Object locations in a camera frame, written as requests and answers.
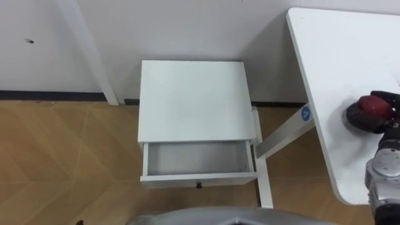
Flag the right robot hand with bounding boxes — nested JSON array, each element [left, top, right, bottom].
[[346, 90, 400, 135]]

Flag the red apple soft toy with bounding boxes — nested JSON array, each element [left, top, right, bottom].
[[357, 94, 395, 121]]

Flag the white desk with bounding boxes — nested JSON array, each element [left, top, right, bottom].
[[251, 7, 400, 209]]

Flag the robot body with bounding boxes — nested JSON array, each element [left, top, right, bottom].
[[125, 206, 340, 225]]

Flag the white bedside cabinet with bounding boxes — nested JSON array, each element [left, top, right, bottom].
[[137, 59, 259, 190]]

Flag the open white cabinet drawer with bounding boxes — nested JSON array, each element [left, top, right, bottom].
[[139, 139, 259, 190]]

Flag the white slanted wall post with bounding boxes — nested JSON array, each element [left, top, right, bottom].
[[55, 0, 120, 106]]

